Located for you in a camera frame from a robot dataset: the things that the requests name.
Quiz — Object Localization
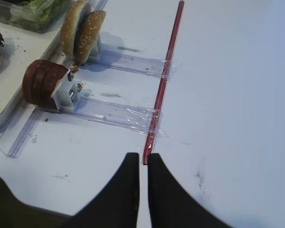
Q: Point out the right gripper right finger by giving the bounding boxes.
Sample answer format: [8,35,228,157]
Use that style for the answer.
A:
[148,153,230,228]

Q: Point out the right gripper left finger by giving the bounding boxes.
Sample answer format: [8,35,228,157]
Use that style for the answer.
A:
[61,152,140,228]

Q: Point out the stacked meat patties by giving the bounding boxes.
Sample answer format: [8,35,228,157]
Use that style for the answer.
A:
[22,59,68,109]

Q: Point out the green lettuce in container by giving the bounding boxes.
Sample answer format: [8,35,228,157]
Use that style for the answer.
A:
[9,0,64,30]

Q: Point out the red plastic strip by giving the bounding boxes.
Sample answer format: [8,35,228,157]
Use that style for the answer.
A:
[142,0,185,165]

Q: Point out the clear patty track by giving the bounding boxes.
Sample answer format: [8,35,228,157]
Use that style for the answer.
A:
[60,96,161,134]

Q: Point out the white patty pusher block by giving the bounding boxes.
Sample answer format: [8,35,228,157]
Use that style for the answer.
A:
[51,69,80,111]

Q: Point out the clear bun track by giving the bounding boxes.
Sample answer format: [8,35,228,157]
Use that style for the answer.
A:
[87,50,171,78]

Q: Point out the white bun pusher block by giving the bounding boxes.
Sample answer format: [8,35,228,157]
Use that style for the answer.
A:
[88,34,102,59]

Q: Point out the rear sesame bun top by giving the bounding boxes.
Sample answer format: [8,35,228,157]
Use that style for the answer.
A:
[74,10,106,63]

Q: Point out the sesame bun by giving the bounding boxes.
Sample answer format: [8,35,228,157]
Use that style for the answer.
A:
[60,0,91,58]
[74,10,106,63]

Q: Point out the metal baking tray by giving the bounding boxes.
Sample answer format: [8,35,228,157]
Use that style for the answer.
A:
[0,19,63,127]

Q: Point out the front sesame bun top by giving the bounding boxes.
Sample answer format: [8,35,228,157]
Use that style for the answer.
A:
[60,0,91,58]

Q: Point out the clear plastic container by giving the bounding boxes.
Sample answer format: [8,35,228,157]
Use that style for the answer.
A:
[0,0,71,33]

